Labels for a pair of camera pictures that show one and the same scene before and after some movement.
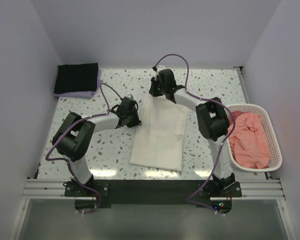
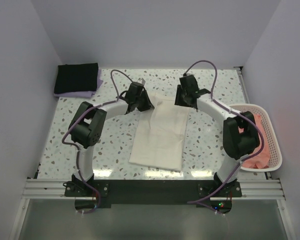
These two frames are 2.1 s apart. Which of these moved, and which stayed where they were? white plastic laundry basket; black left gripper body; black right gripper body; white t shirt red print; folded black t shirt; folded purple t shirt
Moved: black right gripper body; black left gripper body
Stayed: folded black t shirt; folded purple t shirt; white plastic laundry basket; white t shirt red print
